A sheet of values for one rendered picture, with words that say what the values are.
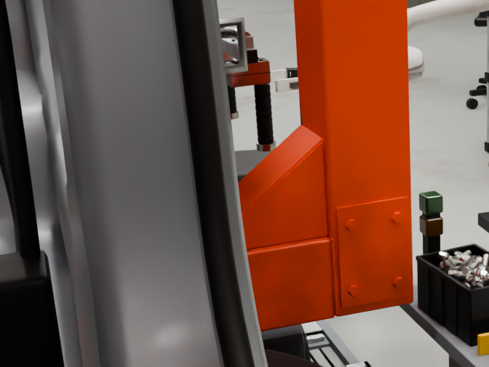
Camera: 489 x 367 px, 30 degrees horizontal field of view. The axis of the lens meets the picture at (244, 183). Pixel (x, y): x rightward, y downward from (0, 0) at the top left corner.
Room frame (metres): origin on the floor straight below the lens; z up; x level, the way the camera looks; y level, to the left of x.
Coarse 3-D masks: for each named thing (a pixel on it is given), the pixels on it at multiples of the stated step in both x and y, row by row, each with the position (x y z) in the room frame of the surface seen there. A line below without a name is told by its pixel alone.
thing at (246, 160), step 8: (240, 152) 3.44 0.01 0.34; (248, 152) 3.43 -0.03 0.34; (256, 152) 3.42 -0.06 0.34; (264, 152) 3.41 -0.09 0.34; (240, 160) 3.33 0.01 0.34; (248, 160) 3.32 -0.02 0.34; (256, 160) 3.31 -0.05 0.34; (240, 168) 3.22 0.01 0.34; (248, 168) 3.21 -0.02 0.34; (240, 176) 3.14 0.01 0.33
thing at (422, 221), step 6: (420, 216) 1.84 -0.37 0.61; (420, 222) 1.84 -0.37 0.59; (426, 222) 1.81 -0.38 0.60; (432, 222) 1.81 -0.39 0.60; (438, 222) 1.81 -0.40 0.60; (420, 228) 1.84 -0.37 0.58; (426, 228) 1.81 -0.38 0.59; (432, 228) 1.81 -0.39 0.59; (438, 228) 1.81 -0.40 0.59; (426, 234) 1.81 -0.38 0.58; (432, 234) 1.81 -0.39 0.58; (438, 234) 1.81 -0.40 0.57
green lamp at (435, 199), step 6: (426, 192) 1.84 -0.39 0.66; (432, 192) 1.84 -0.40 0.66; (420, 198) 1.83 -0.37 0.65; (426, 198) 1.81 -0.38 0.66; (432, 198) 1.81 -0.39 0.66; (438, 198) 1.81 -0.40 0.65; (420, 204) 1.83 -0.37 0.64; (426, 204) 1.81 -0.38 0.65; (432, 204) 1.81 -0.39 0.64; (438, 204) 1.81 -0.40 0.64; (426, 210) 1.81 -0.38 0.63; (432, 210) 1.81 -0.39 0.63; (438, 210) 1.81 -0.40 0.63
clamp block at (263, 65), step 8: (232, 64) 1.93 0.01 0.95; (248, 64) 1.93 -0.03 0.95; (256, 64) 1.94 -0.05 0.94; (264, 64) 1.94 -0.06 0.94; (240, 72) 1.93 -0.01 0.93; (248, 72) 1.93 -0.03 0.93; (256, 72) 1.94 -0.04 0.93; (264, 72) 1.94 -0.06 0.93; (232, 80) 1.93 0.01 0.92; (240, 80) 1.93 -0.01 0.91; (248, 80) 1.93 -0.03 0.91; (256, 80) 1.94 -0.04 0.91; (264, 80) 1.94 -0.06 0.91
